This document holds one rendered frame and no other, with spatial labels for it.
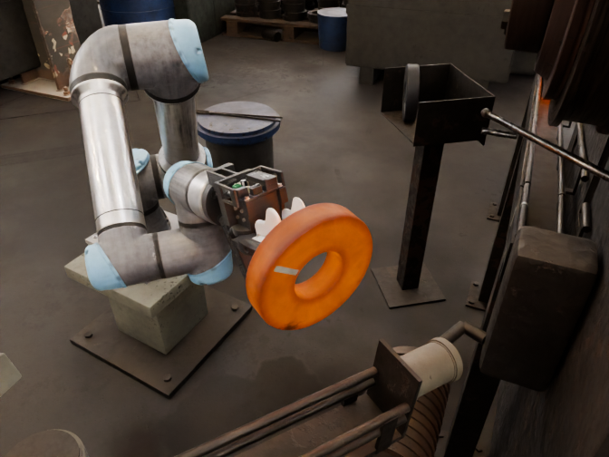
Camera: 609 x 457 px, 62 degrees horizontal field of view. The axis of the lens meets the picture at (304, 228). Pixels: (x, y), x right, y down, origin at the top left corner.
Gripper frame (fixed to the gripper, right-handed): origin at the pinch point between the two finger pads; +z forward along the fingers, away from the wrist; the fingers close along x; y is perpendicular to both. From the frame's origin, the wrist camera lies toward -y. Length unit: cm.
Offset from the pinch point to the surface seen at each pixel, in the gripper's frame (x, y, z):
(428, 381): 8.4, -19.0, 8.1
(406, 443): 8.2, -33.5, 3.0
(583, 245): 32.4, -8.7, 13.6
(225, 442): -15.8, -15.7, 1.3
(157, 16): 123, 33, -352
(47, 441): -33, -26, -28
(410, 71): 76, 4, -56
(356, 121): 157, -41, -179
